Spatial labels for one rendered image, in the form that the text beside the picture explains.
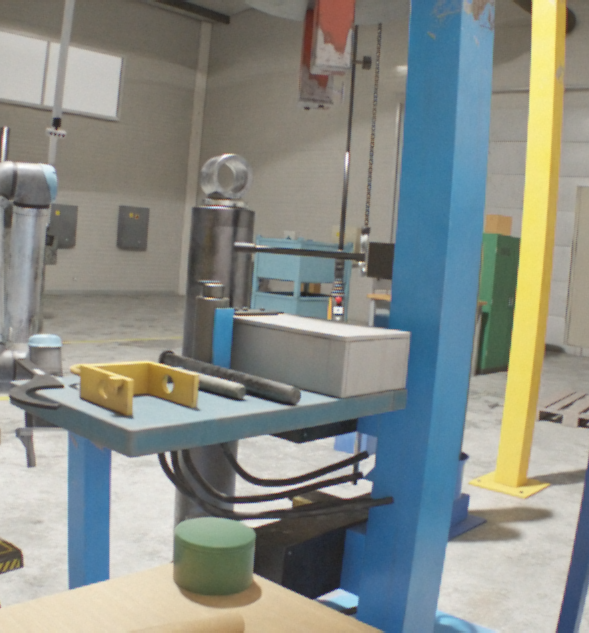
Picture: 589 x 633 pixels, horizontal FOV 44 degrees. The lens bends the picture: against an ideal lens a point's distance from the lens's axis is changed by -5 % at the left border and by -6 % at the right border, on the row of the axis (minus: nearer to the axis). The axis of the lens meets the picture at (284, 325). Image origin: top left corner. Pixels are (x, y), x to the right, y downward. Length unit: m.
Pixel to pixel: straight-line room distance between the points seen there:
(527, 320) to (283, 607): 3.86
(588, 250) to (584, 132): 11.46
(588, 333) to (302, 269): 8.41
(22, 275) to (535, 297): 3.14
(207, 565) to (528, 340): 3.88
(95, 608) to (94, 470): 0.54
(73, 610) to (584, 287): 1.44
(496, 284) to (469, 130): 7.58
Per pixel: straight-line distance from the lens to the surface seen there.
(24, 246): 2.36
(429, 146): 1.95
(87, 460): 1.37
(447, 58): 1.98
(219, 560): 0.91
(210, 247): 2.47
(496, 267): 9.47
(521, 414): 4.71
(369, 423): 2.04
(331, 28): 2.14
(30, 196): 2.34
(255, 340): 1.71
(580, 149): 13.33
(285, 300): 10.24
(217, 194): 2.52
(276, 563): 2.00
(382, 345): 1.64
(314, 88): 2.49
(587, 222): 1.93
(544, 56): 4.82
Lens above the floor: 1.36
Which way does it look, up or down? 6 degrees down
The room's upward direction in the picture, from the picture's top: 4 degrees clockwise
